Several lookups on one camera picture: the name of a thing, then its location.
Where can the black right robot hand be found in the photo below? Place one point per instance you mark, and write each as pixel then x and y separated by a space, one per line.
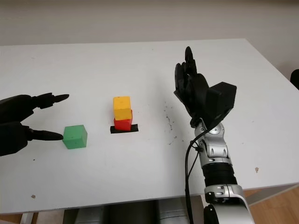
pixel 195 93

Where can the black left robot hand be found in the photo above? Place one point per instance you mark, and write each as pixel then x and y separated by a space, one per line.
pixel 14 116

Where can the green cube block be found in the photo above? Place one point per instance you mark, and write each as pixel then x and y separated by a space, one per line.
pixel 74 137

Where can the yellow cube block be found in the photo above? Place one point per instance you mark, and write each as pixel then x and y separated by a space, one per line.
pixel 122 107

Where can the red cube block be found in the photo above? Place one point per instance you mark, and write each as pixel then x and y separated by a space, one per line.
pixel 122 124

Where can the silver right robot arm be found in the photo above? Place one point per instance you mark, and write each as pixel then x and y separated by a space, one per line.
pixel 220 158

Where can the black tape strip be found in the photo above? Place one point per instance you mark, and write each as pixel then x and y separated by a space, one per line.
pixel 135 129

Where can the black round object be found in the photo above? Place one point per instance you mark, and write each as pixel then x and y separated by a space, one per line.
pixel 295 78

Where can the white table leg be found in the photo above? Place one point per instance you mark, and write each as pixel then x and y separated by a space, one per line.
pixel 26 219

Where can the grey right robot thigh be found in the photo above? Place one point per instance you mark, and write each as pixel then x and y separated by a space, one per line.
pixel 171 212

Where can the grey robot thigh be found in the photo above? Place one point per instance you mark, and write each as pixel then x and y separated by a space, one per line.
pixel 90 215
pixel 171 212

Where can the grey left robot thigh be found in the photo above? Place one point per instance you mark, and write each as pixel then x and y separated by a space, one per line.
pixel 90 215

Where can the dark robot waist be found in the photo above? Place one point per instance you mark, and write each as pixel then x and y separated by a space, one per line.
pixel 130 213

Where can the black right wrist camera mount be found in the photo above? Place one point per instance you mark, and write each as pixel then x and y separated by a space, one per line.
pixel 222 102

